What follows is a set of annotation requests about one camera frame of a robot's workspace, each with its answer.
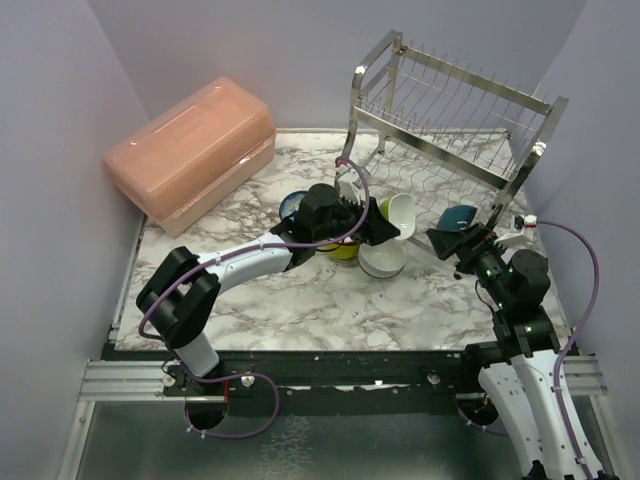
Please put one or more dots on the dark teal beige bowl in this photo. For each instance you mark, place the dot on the dark teal beige bowl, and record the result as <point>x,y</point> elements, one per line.
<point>456,218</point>

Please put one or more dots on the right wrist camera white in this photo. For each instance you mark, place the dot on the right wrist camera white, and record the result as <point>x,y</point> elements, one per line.
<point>521,231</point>

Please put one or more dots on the blue white patterned bowl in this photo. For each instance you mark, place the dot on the blue white patterned bowl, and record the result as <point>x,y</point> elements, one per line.
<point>290,204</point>

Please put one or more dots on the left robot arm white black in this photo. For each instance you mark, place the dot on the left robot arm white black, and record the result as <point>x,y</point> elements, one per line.
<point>179,297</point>

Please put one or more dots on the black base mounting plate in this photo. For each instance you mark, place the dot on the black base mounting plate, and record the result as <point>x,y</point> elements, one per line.
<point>330,383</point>

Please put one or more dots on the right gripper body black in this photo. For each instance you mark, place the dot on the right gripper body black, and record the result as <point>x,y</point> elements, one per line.
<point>486,257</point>

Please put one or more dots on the pink plastic storage box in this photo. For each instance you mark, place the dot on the pink plastic storage box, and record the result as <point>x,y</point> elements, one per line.
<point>189,159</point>

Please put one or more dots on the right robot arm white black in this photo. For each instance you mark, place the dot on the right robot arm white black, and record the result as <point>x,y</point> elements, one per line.
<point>522,372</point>

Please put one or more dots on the stainless steel dish rack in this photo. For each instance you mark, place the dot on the stainless steel dish rack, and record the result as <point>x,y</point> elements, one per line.
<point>446,134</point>

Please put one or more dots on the yellow-green bottom bowl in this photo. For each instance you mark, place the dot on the yellow-green bottom bowl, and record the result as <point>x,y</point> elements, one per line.
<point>343,251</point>

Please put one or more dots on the lime green white bowl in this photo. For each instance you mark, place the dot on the lime green white bowl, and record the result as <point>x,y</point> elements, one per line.
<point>399,210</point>

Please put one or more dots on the white grey bottom bowl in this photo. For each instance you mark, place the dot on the white grey bottom bowl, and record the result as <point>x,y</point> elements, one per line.
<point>382,261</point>

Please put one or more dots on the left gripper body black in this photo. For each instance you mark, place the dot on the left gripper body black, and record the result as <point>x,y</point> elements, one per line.
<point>345,220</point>

